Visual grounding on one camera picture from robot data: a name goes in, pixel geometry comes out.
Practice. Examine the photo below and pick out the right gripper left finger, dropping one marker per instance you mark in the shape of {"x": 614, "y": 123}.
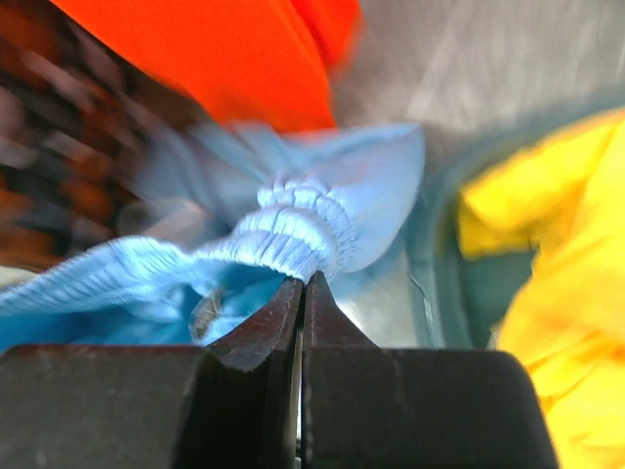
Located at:
{"x": 232, "y": 404}

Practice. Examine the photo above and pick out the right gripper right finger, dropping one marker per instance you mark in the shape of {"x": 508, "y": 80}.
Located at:
{"x": 370, "y": 407}

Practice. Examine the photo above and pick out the light blue shorts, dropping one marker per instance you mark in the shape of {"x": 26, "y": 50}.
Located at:
{"x": 230, "y": 214}

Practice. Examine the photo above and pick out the camouflage patterned shorts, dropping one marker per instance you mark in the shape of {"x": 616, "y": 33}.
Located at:
{"x": 76, "y": 120}

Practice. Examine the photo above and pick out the orange shorts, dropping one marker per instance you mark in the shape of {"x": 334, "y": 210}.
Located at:
{"x": 245, "y": 60}

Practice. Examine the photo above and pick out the teal transparent tray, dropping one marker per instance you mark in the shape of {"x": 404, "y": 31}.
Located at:
{"x": 456, "y": 300}

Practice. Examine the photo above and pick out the yellow garment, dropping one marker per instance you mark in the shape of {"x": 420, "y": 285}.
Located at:
{"x": 563, "y": 197}

